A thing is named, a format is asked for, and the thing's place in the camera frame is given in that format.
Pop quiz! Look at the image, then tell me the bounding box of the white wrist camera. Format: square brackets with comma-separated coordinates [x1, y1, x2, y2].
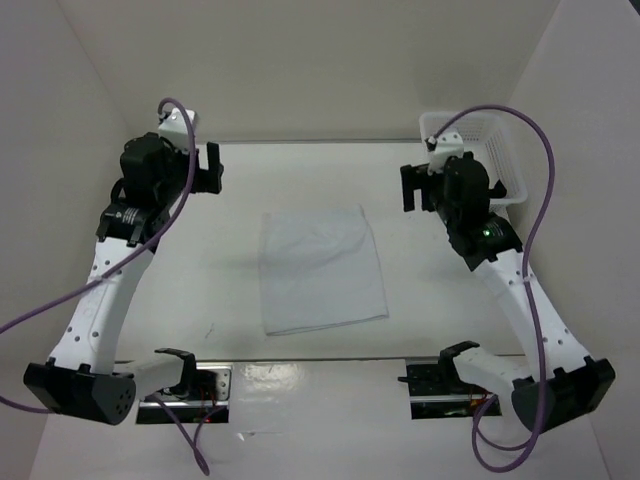
[425, 129, 464, 175]
[157, 107, 199, 152]

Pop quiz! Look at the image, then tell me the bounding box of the black skirt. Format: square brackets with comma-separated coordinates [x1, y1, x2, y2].
[489, 180, 508, 200]

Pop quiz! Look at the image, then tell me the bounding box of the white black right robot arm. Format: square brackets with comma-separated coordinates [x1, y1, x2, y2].
[400, 152, 615, 431]

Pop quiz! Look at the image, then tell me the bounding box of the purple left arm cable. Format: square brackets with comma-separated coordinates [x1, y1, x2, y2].
[0, 97, 214, 476]

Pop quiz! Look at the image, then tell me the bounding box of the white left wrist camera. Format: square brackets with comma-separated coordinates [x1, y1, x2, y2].
[157, 107, 199, 152]

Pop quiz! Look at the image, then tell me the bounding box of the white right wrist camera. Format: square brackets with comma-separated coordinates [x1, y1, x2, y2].
[425, 129, 464, 175]

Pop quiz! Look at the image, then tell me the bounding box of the white skirt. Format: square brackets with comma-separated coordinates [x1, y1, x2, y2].
[258, 205, 389, 336]

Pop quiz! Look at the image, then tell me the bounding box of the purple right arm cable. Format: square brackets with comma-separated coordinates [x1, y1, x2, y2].
[429, 103, 557, 474]

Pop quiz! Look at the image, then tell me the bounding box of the white plastic laundry basket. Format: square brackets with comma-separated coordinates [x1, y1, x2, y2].
[419, 111, 528, 213]

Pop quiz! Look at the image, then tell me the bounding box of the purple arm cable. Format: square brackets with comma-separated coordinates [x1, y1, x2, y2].
[0, 97, 214, 476]
[429, 103, 557, 474]

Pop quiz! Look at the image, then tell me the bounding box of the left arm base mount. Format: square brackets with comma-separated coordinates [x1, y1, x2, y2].
[131, 358, 233, 425]

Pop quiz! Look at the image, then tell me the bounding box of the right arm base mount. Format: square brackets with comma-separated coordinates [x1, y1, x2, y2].
[397, 357, 492, 420]

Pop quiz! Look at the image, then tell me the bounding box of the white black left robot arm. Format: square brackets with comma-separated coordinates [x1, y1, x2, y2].
[23, 133, 224, 425]

